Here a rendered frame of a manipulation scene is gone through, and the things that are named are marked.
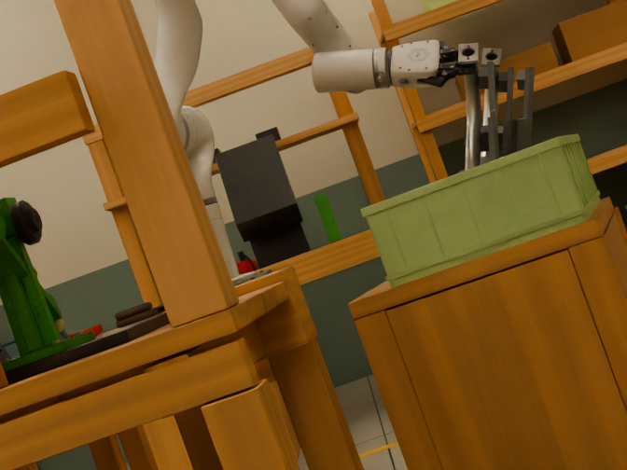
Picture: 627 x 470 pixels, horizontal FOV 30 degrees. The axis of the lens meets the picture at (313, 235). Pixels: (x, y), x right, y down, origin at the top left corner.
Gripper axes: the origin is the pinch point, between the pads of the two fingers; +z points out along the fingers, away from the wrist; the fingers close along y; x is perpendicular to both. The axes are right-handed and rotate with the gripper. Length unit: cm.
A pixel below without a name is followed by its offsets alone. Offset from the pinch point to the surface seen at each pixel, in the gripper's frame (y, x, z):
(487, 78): -1.5, 3.6, 4.2
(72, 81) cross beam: -65, -57, -49
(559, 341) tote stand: -49, 30, 16
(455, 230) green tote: -32.2, 15.6, -2.7
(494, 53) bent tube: 13.5, 9.6, 5.0
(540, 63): 368, 317, 10
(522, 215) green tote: -31.3, 13.2, 10.4
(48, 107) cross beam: -69, -56, -52
